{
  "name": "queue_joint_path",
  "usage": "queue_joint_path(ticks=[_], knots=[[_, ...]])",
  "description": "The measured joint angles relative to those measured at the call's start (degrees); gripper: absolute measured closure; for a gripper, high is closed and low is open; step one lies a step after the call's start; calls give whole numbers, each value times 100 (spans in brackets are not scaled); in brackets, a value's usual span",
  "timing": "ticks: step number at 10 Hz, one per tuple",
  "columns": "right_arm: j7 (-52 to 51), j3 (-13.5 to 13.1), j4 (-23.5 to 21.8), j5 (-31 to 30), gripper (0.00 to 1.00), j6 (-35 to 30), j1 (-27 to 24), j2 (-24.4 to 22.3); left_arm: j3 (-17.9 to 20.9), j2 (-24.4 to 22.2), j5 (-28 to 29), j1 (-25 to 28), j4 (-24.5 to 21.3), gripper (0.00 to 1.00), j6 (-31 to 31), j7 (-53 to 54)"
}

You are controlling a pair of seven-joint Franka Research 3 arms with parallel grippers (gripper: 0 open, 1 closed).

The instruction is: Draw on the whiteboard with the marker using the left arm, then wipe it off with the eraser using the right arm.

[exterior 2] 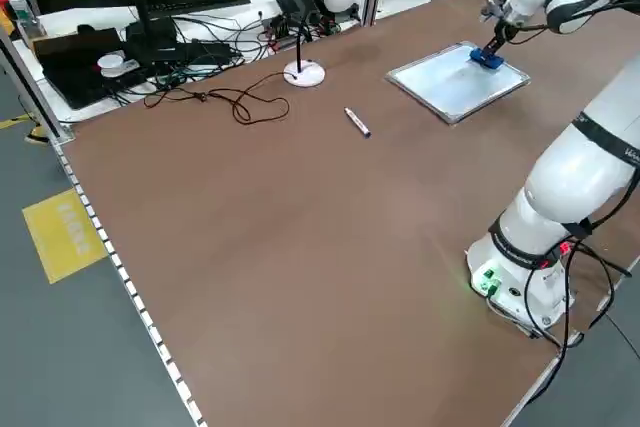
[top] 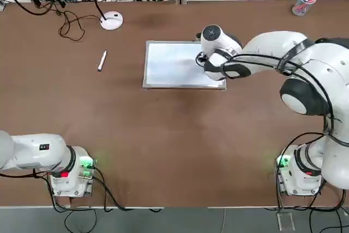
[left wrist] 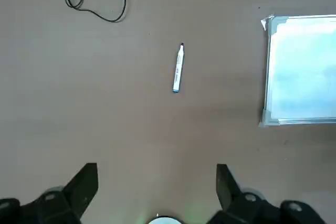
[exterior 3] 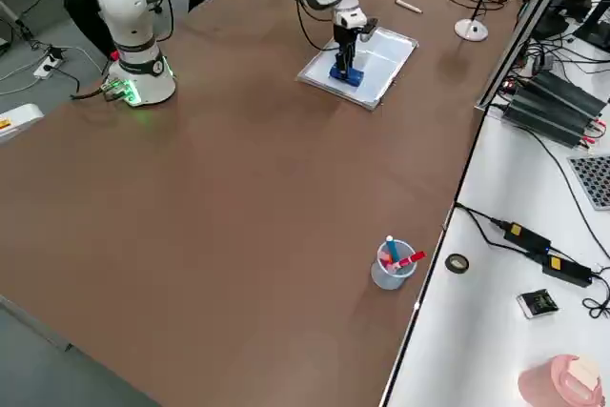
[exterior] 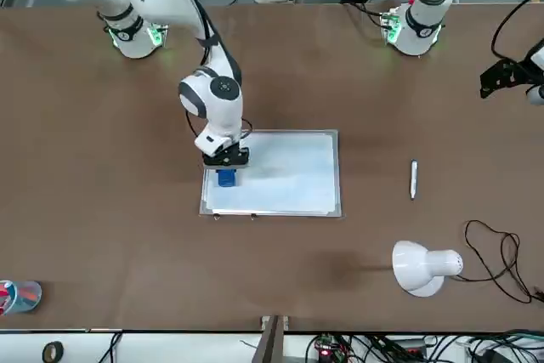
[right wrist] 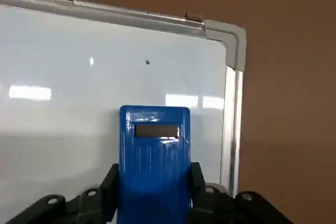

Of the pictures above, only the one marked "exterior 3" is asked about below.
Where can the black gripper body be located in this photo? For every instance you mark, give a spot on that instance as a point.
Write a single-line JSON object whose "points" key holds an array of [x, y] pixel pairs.
{"points": [[344, 34]]}

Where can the blue whiteboard eraser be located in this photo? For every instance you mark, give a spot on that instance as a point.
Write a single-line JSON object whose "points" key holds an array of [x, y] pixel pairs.
{"points": [[345, 78]]}

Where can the white whiteboard marker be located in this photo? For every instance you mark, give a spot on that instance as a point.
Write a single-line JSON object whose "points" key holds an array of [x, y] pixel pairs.
{"points": [[409, 6]]}

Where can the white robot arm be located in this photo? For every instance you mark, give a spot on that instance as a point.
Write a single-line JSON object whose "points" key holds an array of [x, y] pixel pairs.
{"points": [[128, 21]]}

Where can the silver framed whiteboard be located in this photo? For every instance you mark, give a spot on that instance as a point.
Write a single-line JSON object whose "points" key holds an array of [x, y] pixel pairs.
{"points": [[381, 64]]}

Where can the blue marker with white cap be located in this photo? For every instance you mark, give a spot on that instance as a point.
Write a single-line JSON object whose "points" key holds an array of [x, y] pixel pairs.
{"points": [[393, 250]]}

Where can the orange marker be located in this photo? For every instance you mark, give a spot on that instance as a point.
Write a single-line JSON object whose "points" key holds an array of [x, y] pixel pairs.
{"points": [[388, 264]]}

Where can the red marker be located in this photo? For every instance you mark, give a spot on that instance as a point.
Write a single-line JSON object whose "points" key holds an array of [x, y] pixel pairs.
{"points": [[411, 260]]}

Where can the long black power supply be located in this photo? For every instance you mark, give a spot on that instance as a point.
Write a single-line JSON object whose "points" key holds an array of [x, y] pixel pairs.
{"points": [[543, 121], [572, 92]]}

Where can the clear plastic pen cup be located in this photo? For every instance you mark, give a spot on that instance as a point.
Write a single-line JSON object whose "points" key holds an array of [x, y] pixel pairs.
{"points": [[393, 276]]}

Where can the black tape roll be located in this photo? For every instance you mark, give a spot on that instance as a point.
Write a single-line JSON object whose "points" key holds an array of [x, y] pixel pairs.
{"points": [[457, 262]]}

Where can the black power adapter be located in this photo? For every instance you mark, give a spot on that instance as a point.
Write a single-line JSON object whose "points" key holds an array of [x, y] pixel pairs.
{"points": [[567, 271], [526, 235]]}

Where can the grey perforated plate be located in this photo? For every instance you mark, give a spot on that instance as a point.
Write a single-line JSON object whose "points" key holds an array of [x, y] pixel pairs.
{"points": [[593, 180]]}

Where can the white power strip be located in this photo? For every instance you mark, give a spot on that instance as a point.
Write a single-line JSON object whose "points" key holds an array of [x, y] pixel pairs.
{"points": [[47, 68]]}

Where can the small black chip packet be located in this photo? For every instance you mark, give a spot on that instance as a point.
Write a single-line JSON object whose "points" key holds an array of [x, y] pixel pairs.
{"points": [[536, 303]]}

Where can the white cabinet with orange label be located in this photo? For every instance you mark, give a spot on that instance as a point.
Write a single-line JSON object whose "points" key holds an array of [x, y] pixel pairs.
{"points": [[19, 121]]}

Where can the pink plastic container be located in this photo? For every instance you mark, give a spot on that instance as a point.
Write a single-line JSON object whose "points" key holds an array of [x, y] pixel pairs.
{"points": [[557, 380]]}

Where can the aluminium frame post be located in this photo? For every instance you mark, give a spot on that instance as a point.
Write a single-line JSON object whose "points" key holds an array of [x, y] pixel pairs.
{"points": [[524, 30]]}

